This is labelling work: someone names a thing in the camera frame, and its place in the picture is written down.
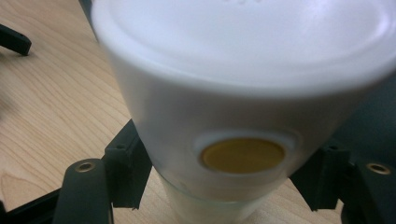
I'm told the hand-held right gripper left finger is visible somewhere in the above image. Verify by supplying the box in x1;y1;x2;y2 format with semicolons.
104;119;154;210

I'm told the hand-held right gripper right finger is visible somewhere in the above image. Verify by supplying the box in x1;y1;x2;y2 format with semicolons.
289;146;357;213

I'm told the black metal two-tier rack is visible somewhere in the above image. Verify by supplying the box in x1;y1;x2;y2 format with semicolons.
78;0;396;164

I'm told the glass jar with white lid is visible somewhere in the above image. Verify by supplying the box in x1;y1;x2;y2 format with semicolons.
91;0;396;224

